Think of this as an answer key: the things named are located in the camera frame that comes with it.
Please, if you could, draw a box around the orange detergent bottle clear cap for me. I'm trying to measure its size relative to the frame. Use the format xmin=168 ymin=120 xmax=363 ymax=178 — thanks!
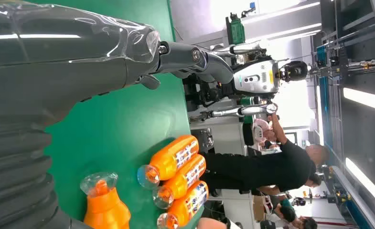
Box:
xmin=152 ymin=154 xmax=207 ymax=210
xmin=79 ymin=172 xmax=131 ymax=229
xmin=137 ymin=135 xmax=200 ymax=189
xmin=156 ymin=180 xmax=209 ymax=229

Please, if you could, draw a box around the green crate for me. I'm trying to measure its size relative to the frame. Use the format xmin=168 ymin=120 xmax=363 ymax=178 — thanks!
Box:
xmin=225 ymin=12 xmax=246 ymax=45

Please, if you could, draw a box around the person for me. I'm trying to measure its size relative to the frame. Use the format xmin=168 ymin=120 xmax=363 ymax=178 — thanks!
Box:
xmin=296 ymin=216 xmax=318 ymax=229
xmin=253 ymin=118 xmax=279 ymax=149
xmin=196 ymin=217 xmax=242 ymax=229
xmin=258 ymin=186 xmax=298 ymax=223
xmin=201 ymin=112 xmax=330 ymax=194

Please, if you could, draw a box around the ceiling light panel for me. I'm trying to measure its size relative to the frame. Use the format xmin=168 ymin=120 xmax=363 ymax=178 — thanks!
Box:
xmin=343 ymin=87 xmax=375 ymax=115
xmin=345 ymin=157 xmax=375 ymax=216

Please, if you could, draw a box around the overhead metal gantry frame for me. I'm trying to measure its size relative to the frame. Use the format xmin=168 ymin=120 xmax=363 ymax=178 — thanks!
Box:
xmin=311 ymin=0 xmax=375 ymax=83

